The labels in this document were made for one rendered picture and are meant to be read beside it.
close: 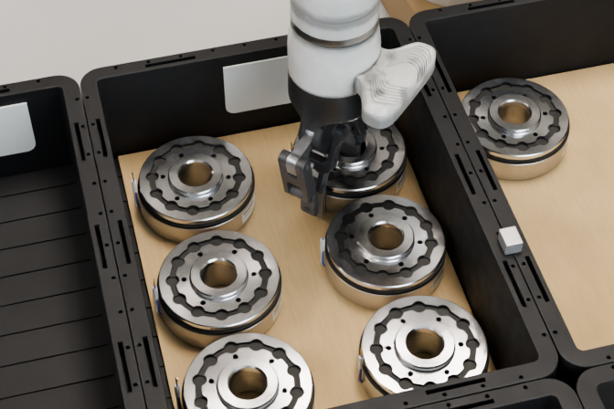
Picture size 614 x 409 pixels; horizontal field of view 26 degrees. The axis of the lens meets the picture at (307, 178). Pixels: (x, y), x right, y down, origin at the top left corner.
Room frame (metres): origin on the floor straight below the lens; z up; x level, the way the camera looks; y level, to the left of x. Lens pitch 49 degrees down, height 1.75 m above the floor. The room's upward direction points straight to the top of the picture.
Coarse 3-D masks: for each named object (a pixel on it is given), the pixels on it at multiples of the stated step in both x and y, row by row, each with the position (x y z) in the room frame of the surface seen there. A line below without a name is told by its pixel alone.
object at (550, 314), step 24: (504, 0) 0.93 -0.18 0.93; (528, 0) 0.93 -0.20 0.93; (552, 0) 0.94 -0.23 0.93; (432, 24) 0.91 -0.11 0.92; (456, 96) 0.81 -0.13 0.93; (456, 120) 0.78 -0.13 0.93; (480, 144) 0.75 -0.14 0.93; (480, 168) 0.72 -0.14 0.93; (504, 216) 0.67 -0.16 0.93; (528, 288) 0.60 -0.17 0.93; (552, 312) 0.58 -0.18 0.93; (552, 336) 0.56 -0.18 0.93; (576, 360) 0.54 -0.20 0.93; (600, 360) 0.54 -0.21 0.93
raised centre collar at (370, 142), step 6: (366, 132) 0.82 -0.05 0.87; (366, 138) 0.82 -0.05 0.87; (372, 138) 0.82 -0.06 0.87; (366, 144) 0.81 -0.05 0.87; (372, 144) 0.81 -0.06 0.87; (366, 150) 0.80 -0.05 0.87; (372, 150) 0.80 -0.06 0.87; (342, 156) 0.79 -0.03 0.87; (360, 156) 0.79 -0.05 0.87; (366, 156) 0.79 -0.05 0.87; (372, 156) 0.80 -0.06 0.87; (342, 162) 0.79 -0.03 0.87; (348, 162) 0.79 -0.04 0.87; (354, 162) 0.79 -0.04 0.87; (360, 162) 0.79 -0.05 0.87; (366, 162) 0.79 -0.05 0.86
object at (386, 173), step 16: (368, 128) 0.83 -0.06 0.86; (384, 144) 0.81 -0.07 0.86; (400, 144) 0.81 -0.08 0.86; (384, 160) 0.80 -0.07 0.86; (400, 160) 0.79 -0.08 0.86; (336, 176) 0.78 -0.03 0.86; (352, 176) 0.78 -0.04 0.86; (368, 176) 0.78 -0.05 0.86; (384, 176) 0.78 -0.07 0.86; (336, 192) 0.76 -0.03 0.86; (352, 192) 0.76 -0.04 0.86; (368, 192) 0.76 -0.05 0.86
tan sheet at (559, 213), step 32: (608, 64) 0.95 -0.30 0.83; (576, 96) 0.91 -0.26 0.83; (608, 96) 0.91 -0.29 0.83; (576, 128) 0.86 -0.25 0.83; (608, 128) 0.86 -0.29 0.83; (576, 160) 0.82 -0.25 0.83; (608, 160) 0.82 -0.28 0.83; (512, 192) 0.78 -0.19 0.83; (544, 192) 0.78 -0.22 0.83; (576, 192) 0.78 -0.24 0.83; (608, 192) 0.78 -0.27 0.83; (544, 224) 0.75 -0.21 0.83; (576, 224) 0.75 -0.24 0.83; (608, 224) 0.75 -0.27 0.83; (544, 256) 0.71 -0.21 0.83; (576, 256) 0.71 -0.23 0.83; (608, 256) 0.71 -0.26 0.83; (576, 288) 0.68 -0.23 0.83; (608, 288) 0.68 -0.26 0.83; (576, 320) 0.64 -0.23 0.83; (608, 320) 0.64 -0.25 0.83
